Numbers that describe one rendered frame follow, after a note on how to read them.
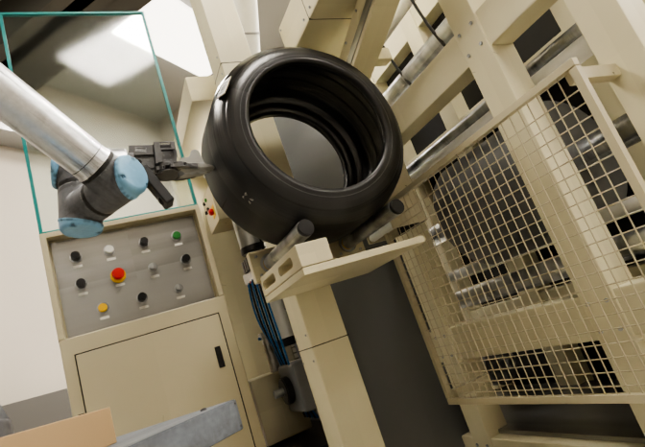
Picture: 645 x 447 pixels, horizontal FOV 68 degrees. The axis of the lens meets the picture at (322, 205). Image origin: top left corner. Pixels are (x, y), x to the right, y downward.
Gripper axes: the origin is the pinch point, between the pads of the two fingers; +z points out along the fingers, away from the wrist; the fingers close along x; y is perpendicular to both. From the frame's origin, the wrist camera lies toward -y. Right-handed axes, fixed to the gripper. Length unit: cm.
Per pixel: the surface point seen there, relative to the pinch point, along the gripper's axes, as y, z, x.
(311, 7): 57, 41, -3
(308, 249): -27.7, 18.1, -11.8
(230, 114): 10.2, 4.9, -11.6
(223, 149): 1.9, 2.2, -8.5
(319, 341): -48, 30, 25
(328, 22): 56, 50, 3
